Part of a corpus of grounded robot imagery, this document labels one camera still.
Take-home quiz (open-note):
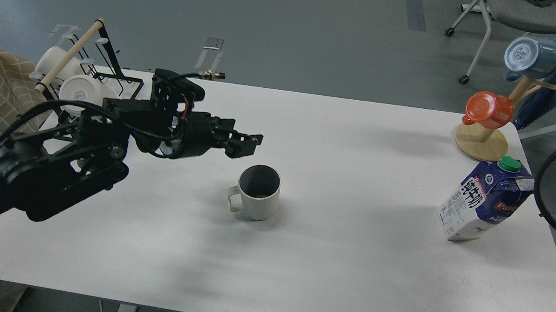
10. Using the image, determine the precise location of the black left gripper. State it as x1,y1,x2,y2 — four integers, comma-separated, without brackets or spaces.
129,69,264,159

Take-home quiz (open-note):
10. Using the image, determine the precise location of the beige ribbed mug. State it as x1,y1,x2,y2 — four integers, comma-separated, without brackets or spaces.
227,165,281,221

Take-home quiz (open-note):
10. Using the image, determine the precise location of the blue milk carton green cap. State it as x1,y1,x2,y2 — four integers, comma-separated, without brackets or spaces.
437,155,535,242

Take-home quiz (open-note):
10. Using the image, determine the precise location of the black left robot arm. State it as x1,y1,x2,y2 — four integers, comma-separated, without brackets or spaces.
0,69,263,222

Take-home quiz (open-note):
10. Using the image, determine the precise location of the white cup smiley face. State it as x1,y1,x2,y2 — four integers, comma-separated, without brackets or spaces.
59,75,119,106

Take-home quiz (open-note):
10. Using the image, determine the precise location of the white cup behind rack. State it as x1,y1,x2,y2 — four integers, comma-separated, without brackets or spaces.
32,46,85,89

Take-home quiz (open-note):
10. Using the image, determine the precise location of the orange plastic cup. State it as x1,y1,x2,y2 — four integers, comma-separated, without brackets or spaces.
461,91,515,129

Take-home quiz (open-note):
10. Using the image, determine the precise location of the wooden mug tree stand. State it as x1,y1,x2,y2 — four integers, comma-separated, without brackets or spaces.
454,76,556,161

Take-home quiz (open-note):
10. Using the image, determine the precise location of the blue ceramic mug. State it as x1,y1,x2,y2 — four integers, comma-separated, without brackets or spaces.
503,36,556,81

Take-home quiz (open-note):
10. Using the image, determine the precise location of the grey office chair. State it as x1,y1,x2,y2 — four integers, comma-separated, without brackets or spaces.
445,0,556,85

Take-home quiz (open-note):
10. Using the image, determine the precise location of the black wire cup rack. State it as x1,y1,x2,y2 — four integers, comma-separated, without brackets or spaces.
33,17,144,100

